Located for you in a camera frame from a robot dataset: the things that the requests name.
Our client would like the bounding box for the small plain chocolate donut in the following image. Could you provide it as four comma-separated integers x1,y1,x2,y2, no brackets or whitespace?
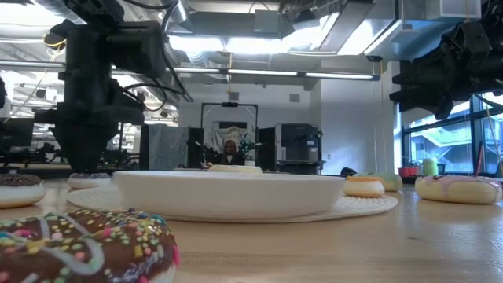
0,173,46,209

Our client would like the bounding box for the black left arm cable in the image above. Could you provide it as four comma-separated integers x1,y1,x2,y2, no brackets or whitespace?
117,0,188,113

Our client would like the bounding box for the grey cabinet machine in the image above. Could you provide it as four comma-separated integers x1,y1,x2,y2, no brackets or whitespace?
274,123,324,174

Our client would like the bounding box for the cream glazed donut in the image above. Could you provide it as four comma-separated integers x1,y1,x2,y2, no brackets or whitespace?
207,164,263,175

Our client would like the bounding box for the black monitor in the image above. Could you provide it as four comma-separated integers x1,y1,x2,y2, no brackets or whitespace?
0,117,35,149

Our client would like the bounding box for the green glazed donut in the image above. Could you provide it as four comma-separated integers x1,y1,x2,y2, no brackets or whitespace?
355,171,404,193

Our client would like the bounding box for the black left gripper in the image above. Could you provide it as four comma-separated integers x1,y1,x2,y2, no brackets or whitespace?
35,58,145,175

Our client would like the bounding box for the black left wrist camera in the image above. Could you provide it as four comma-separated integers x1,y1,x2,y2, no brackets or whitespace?
105,20,167,79

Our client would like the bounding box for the white round plate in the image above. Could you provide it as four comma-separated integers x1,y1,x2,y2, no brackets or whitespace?
112,170,347,219

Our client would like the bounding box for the grey ceiling unit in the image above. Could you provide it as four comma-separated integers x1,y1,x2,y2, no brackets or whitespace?
253,9,296,35

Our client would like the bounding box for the long ceiling strip light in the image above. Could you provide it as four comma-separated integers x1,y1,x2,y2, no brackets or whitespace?
172,67,375,82

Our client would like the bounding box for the large black framed window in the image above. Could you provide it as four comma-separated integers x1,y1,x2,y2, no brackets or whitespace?
400,92,503,176

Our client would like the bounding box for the grey partition panel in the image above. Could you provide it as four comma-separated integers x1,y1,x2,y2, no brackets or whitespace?
148,124,190,171

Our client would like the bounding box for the pink donut with chocolate drizzle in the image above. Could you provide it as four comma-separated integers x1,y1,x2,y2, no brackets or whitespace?
414,175,503,205

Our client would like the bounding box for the green office plant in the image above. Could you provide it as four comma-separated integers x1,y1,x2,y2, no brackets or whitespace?
238,139,261,162

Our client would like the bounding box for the pale green cylinder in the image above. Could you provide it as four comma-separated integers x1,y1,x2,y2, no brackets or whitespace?
422,158,439,177

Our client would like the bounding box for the seated person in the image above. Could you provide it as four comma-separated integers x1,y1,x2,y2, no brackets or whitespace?
218,139,244,166

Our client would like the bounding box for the chocolate rainbow sprinkle donut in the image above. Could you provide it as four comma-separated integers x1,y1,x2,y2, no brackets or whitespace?
0,208,181,283

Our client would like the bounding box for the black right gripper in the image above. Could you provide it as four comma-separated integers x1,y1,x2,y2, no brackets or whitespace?
388,19,503,121

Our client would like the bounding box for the black gantry frame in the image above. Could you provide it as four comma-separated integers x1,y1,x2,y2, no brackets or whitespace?
200,101,259,167

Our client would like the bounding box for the round white woven placemat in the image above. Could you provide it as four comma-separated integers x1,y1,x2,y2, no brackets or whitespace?
65,184,399,224

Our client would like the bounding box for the small orange donut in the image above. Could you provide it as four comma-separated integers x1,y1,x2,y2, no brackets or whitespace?
343,175,386,199

